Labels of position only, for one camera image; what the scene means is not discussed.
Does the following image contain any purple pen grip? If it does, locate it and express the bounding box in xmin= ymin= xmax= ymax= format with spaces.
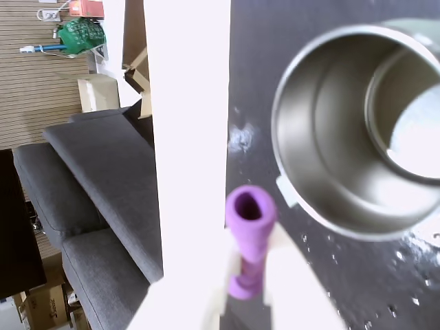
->
xmin=225 ymin=184 xmax=278 ymax=301

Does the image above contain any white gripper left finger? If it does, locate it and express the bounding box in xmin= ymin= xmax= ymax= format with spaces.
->
xmin=126 ymin=226 xmax=242 ymax=330

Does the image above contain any open cardboard flap box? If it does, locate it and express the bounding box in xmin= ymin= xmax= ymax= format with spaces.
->
xmin=121 ymin=0 xmax=153 ymax=120

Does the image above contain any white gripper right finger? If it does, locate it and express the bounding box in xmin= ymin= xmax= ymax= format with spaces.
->
xmin=263 ymin=223 xmax=349 ymax=330

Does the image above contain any black table mat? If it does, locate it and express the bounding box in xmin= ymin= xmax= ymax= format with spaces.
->
xmin=219 ymin=0 xmax=440 ymax=330

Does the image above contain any plain cardboard box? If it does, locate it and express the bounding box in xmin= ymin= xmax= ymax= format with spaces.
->
xmin=76 ymin=74 xmax=121 ymax=113

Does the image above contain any orange box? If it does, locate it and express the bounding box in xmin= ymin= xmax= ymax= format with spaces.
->
xmin=68 ymin=0 xmax=105 ymax=18

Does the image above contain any black cabinet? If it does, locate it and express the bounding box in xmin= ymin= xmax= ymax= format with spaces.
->
xmin=0 ymin=148 xmax=47 ymax=300

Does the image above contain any pale green steel cup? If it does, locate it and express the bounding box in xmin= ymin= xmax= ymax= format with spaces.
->
xmin=270 ymin=16 xmax=440 ymax=242

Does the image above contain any white wall outlet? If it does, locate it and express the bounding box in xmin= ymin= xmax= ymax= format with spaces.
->
xmin=36 ymin=8 xmax=63 ymax=23

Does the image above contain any printed cardboard box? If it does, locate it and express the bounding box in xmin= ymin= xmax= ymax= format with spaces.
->
xmin=12 ymin=281 xmax=69 ymax=330

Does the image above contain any green patterned bag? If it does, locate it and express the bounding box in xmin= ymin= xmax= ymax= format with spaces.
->
xmin=56 ymin=17 xmax=107 ymax=58

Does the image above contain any blue and white tool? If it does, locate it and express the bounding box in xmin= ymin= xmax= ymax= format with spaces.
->
xmin=19 ymin=43 xmax=68 ymax=54

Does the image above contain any grey fabric sofa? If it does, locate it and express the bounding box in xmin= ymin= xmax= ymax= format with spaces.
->
xmin=13 ymin=106 xmax=164 ymax=330

